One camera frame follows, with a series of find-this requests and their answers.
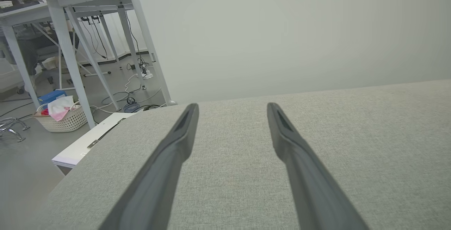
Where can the seated person with glasses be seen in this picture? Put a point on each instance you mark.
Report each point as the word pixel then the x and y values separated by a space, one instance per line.
pixel 31 47

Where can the red cloth item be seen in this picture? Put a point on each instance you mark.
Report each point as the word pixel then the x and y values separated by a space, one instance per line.
pixel 44 112

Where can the grey fabric sofa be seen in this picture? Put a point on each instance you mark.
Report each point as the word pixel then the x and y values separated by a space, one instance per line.
pixel 352 135

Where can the white woven laundry basket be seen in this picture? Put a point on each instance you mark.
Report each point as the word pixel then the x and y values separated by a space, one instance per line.
pixel 67 122

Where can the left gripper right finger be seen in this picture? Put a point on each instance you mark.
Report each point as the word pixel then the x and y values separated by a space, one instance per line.
pixel 317 194

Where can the white partition panel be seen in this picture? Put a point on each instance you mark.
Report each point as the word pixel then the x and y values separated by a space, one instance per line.
pixel 282 29

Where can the white power strip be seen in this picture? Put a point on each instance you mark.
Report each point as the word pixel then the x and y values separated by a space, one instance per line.
pixel 148 75

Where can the white equipment box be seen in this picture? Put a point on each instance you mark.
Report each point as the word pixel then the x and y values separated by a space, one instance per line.
pixel 81 145

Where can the grey partition foot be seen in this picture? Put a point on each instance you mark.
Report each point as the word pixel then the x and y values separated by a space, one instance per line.
pixel 171 102

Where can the blue cardboard box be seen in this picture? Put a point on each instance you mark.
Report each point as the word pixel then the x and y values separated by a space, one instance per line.
pixel 53 96

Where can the chrome chair base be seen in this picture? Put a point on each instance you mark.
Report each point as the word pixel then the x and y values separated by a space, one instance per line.
pixel 17 136

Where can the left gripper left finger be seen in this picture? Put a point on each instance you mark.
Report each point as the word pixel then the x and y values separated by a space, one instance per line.
pixel 158 187

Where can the pink white cloth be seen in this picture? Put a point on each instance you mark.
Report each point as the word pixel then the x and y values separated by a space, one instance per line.
pixel 60 106

